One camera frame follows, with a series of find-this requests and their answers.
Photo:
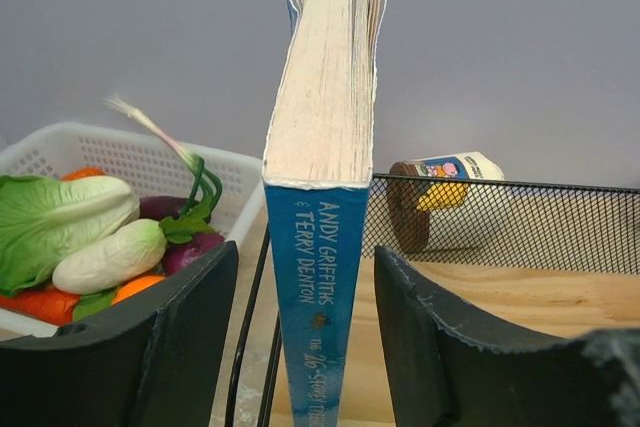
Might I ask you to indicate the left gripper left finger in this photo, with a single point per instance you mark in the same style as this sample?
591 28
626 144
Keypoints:
153 359

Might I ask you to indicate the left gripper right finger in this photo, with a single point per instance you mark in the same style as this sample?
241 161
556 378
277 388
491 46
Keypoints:
451 363

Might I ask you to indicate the blue 26-storey treehouse book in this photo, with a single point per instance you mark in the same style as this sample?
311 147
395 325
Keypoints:
317 173

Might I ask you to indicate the orange toy fruit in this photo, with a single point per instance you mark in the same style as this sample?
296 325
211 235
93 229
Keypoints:
135 286

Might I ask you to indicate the purple toy eggplant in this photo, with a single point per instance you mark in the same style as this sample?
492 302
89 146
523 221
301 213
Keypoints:
179 256

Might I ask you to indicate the white toy radish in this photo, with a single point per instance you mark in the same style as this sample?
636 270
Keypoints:
107 263

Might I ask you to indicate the orange toy carrot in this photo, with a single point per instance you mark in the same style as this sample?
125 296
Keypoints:
48 305

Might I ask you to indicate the toy spring onion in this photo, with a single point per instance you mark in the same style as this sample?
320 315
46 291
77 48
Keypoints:
207 188

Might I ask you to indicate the white cartoon mug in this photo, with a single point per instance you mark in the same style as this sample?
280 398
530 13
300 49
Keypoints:
442 203

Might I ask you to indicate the toy cabbage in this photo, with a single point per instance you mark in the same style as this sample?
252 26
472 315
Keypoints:
44 220

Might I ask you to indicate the white plastic basket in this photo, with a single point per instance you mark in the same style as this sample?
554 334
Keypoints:
146 163

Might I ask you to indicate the wood and wire shelf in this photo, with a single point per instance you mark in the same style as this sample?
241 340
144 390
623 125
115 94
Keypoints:
558 259

